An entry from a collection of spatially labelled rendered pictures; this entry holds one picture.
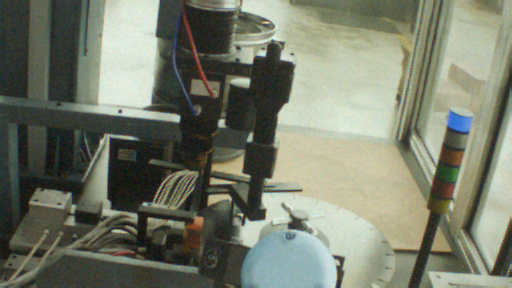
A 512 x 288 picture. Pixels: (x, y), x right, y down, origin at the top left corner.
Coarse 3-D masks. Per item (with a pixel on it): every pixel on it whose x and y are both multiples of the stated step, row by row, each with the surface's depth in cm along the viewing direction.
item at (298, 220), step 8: (288, 208) 106; (296, 216) 103; (304, 216) 103; (312, 216) 105; (320, 216) 106; (272, 224) 102; (280, 224) 102; (288, 224) 104; (296, 224) 103; (304, 224) 102; (312, 232) 100
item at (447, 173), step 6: (438, 162) 115; (438, 168) 116; (444, 168) 114; (450, 168) 114; (456, 168) 114; (438, 174) 116; (444, 174) 115; (450, 174) 114; (456, 174) 115; (444, 180) 115; (450, 180) 115; (456, 180) 116
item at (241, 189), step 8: (232, 184) 104; (240, 184) 105; (256, 184) 98; (264, 184) 99; (232, 192) 104; (240, 192) 102; (248, 192) 99; (256, 192) 98; (232, 200) 104; (240, 200) 101; (248, 200) 99; (256, 200) 99; (232, 208) 104; (240, 208) 101; (248, 208) 99; (256, 208) 99; (264, 208) 99; (232, 216) 105; (248, 216) 99; (256, 216) 99; (264, 216) 99
